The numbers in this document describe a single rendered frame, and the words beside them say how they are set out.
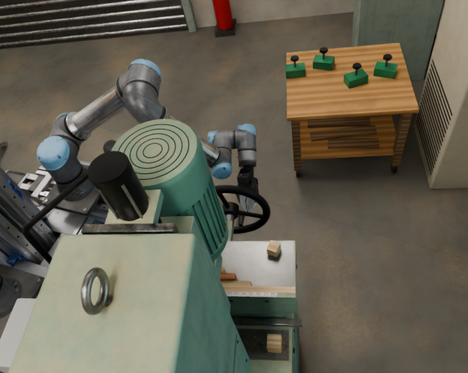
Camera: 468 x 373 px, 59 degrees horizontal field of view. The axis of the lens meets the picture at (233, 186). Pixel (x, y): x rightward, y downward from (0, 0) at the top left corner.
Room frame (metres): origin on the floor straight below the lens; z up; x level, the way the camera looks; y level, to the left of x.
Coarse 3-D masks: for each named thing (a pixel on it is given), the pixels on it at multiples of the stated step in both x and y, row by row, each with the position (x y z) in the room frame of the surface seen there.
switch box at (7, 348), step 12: (24, 300) 0.32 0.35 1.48; (12, 312) 0.31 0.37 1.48; (24, 312) 0.30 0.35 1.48; (12, 324) 0.29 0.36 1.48; (24, 324) 0.28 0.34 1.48; (12, 336) 0.27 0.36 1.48; (0, 348) 0.26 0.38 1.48; (12, 348) 0.25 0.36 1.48; (0, 360) 0.24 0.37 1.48; (12, 360) 0.23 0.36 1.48
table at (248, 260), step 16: (224, 256) 0.64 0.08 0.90; (240, 256) 0.63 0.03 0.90; (256, 256) 0.62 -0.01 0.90; (272, 256) 0.60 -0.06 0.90; (288, 256) 0.59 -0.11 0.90; (240, 272) 0.58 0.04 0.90; (256, 272) 0.56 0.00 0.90; (272, 272) 0.55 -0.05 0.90; (288, 272) 0.54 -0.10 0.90; (240, 304) 0.48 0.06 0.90
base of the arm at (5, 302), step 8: (0, 280) 0.75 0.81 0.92; (8, 280) 0.77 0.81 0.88; (16, 280) 0.78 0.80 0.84; (0, 288) 0.73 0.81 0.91; (8, 288) 0.74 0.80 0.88; (16, 288) 0.75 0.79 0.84; (0, 296) 0.71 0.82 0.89; (8, 296) 0.72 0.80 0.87; (16, 296) 0.72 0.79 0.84; (0, 304) 0.69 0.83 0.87; (8, 304) 0.70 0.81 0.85; (0, 312) 0.68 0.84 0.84; (8, 312) 0.68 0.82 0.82
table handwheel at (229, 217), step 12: (228, 192) 0.85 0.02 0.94; (240, 192) 0.84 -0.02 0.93; (252, 192) 0.84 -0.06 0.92; (228, 204) 0.87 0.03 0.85; (264, 204) 0.83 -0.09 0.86; (228, 216) 0.84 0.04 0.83; (252, 216) 0.84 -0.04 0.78; (264, 216) 0.83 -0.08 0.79; (240, 228) 0.86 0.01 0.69; (252, 228) 0.84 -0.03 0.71
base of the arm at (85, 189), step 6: (84, 168) 1.19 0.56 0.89; (78, 174) 1.14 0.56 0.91; (72, 180) 1.12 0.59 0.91; (60, 186) 1.12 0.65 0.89; (66, 186) 1.11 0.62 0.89; (78, 186) 1.11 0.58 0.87; (84, 186) 1.12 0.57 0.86; (90, 186) 1.13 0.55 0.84; (60, 192) 1.13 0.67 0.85; (72, 192) 1.10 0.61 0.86; (78, 192) 1.11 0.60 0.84; (84, 192) 1.11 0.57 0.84; (90, 192) 1.12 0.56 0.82; (66, 198) 1.11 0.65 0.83; (72, 198) 1.10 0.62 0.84; (78, 198) 1.10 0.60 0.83
